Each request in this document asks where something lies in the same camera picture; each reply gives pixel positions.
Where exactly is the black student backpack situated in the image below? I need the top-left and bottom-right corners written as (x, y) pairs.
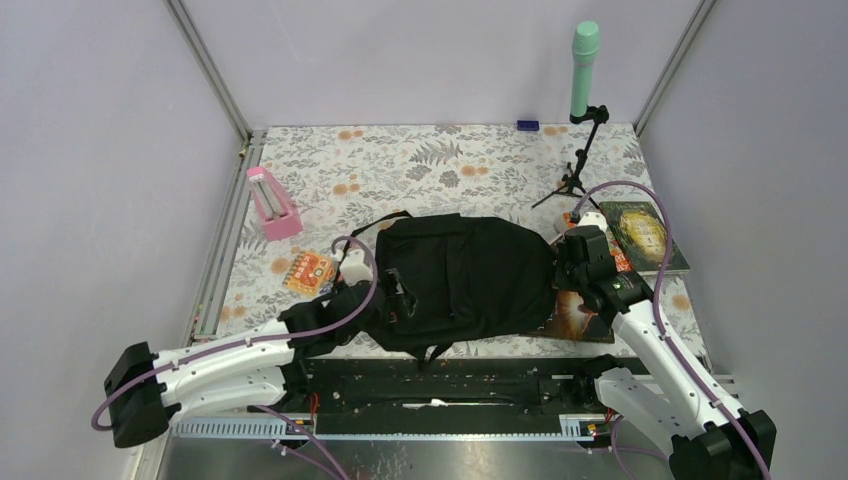
top-left (329, 214), bottom-right (557, 367)

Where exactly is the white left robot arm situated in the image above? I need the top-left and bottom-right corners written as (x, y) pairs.
top-left (92, 281), bottom-right (385, 449)

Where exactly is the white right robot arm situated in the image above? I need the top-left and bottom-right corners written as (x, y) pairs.
top-left (556, 225), bottom-right (777, 479)

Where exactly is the Evelyn Waugh paperback book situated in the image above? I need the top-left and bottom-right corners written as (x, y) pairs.
top-left (554, 212), bottom-right (632, 272)

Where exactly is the small orange notebook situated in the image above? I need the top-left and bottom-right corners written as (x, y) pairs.
top-left (283, 251), bottom-right (335, 296)

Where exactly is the Three Days To See book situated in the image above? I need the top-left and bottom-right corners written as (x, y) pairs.
top-left (535, 290), bottom-right (615, 344)

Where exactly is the green fantasy cover book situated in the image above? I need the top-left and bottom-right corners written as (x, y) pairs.
top-left (599, 201), bottom-right (669, 275)

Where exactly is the pink metronome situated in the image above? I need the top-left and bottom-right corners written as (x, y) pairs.
top-left (246, 166), bottom-right (303, 242)

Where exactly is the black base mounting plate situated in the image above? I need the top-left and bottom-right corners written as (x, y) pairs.
top-left (182, 355), bottom-right (710, 437)

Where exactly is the floral patterned table mat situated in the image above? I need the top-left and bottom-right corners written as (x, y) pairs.
top-left (210, 123), bottom-right (709, 360)

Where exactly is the black microphone tripod stand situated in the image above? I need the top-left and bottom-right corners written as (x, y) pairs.
top-left (531, 105), bottom-right (610, 209)

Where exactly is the small blue box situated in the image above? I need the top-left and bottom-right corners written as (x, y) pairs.
top-left (516, 120), bottom-right (540, 131)

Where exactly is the mint green microphone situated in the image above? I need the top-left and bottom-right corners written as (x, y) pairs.
top-left (570, 21), bottom-right (600, 124)

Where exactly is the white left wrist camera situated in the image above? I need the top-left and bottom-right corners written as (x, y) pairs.
top-left (333, 248), bottom-right (373, 286)

